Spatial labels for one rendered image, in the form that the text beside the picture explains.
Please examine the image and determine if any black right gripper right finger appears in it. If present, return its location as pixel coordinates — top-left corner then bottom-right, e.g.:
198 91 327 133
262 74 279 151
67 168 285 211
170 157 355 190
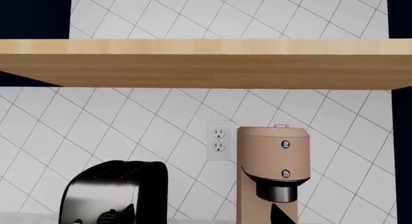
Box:
270 203 297 224

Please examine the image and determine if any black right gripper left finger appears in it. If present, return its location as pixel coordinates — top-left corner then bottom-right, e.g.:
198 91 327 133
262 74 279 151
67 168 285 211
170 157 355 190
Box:
116 203 137 224

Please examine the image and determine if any black toaster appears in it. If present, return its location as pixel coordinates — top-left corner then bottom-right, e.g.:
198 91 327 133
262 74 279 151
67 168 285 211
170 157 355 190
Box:
57 160 169 224

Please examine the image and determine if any tan coffee machine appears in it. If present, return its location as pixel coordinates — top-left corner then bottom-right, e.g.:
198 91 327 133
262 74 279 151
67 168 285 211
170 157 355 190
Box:
236 124 312 224

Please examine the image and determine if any light wooden shelf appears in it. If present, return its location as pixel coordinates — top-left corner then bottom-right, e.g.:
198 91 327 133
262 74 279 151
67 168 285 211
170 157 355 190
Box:
0 37 412 91

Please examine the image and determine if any white wall power outlet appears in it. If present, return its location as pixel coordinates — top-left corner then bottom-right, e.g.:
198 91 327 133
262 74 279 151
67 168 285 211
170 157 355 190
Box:
206 120 232 162

